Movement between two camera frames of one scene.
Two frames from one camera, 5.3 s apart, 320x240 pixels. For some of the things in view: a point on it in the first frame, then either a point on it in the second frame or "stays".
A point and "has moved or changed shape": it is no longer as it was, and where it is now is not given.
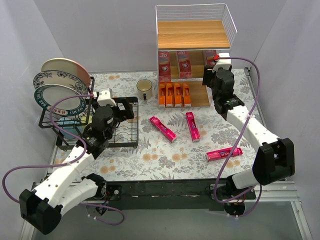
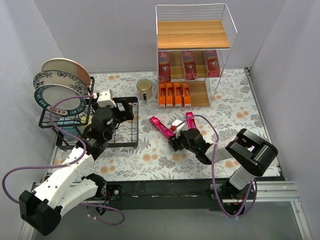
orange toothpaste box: [186, 94] stays
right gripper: [207, 75] to [175, 140]
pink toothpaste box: [192, 126] stays
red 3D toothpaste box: [209, 57] stays
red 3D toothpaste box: [185, 65] has moved or changed shape
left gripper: [124, 109] stays
